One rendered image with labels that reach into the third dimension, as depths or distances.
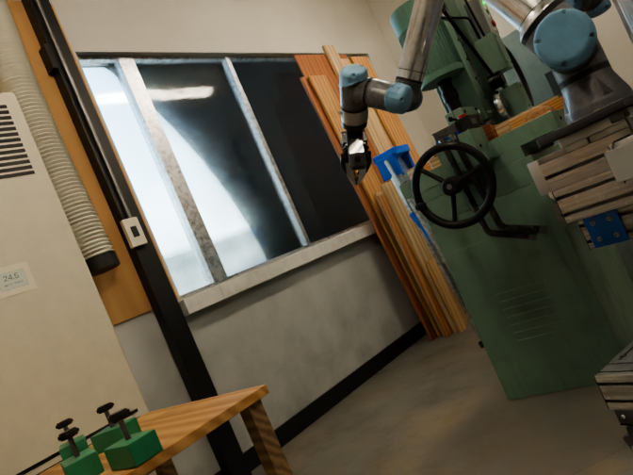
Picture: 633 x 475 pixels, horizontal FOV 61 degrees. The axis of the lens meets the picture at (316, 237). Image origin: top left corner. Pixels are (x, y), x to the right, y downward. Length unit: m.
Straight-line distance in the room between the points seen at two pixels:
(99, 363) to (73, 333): 0.14
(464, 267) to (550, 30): 1.03
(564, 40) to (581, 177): 0.35
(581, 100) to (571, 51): 0.16
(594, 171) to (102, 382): 1.67
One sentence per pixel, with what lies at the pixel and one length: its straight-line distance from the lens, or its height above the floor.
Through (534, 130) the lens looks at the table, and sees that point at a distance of 1.93.
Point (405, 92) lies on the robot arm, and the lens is 1.42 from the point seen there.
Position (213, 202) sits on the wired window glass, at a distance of 3.02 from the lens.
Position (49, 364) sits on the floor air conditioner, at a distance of 2.05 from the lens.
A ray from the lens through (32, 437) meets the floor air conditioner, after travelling 2.02.
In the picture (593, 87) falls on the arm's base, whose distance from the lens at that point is 1.43.
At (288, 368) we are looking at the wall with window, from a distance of 2.93.
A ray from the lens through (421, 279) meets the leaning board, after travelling 3.48.
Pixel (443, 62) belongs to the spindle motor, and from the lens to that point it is 2.13.
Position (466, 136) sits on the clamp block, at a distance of 1.89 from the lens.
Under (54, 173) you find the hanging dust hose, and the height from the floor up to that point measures 1.50.
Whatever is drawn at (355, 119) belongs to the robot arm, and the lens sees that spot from 1.50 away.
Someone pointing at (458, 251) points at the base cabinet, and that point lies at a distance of 2.07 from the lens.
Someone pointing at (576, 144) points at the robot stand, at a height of 0.77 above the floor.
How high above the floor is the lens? 0.77
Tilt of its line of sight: 2 degrees up
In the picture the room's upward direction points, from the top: 24 degrees counter-clockwise
